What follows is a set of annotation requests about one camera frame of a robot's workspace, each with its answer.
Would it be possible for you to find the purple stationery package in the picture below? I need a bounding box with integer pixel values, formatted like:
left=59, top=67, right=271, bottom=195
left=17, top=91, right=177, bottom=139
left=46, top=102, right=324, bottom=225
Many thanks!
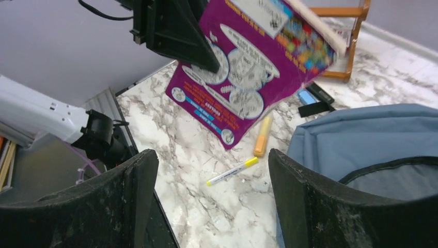
left=166, top=1, right=347, bottom=150

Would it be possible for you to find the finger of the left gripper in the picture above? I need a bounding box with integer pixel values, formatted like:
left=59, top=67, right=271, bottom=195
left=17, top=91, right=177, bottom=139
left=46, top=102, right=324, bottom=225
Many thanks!
left=146, top=0, right=220, bottom=73

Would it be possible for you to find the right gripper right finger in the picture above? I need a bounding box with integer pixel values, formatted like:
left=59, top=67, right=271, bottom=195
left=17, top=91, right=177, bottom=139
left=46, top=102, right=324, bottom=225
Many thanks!
left=268, top=149, right=437, bottom=247

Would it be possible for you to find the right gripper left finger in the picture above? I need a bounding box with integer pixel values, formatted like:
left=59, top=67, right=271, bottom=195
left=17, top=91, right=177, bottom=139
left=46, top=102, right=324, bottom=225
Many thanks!
left=0, top=149, right=160, bottom=248

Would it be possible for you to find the orange highlighter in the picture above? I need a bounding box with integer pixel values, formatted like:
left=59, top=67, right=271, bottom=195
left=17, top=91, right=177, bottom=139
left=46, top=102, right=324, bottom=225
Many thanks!
left=253, top=114, right=273, bottom=157

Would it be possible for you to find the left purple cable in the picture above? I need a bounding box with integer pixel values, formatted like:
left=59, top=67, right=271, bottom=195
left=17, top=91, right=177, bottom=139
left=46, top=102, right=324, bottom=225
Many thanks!
left=61, top=142, right=103, bottom=185

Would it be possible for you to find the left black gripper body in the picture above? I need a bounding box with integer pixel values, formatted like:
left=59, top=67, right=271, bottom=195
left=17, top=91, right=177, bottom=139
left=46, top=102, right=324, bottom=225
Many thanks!
left=117, top=0, right=150, bottom=45

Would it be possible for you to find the blue backpack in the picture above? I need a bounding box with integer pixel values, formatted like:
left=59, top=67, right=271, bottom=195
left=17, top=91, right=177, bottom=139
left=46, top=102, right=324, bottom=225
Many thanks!
left=275, top=103, right=438, bottom=248

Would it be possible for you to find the yellow capped pen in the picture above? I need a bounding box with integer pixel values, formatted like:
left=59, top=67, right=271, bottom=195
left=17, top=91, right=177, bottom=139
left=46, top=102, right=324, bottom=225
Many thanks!
left=206, top=157, right=259, bottom=186

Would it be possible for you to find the wooden shelf rack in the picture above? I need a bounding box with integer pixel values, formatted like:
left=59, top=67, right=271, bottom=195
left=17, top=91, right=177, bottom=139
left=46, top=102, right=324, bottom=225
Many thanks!
left=311, top=0, right=371, bottom=82

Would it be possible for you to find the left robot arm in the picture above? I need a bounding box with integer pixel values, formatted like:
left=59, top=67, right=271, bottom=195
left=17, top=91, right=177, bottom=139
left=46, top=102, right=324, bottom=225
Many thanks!
left=1, top=1, right=220, bottom=168

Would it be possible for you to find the pink black highlighter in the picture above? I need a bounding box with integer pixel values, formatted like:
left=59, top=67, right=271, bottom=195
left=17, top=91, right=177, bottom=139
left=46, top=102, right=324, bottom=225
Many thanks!
left=306, top=82, right=335, bottom=112

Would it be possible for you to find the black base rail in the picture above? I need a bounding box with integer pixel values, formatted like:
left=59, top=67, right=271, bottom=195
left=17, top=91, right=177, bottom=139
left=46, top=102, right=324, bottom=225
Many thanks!
left=114, top=120, right=179, bottom=247

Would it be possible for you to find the blue highlighter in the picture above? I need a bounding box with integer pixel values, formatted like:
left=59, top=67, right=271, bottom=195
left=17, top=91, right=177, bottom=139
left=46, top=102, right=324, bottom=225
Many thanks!
left=297, top=89, right=317, bottom=105

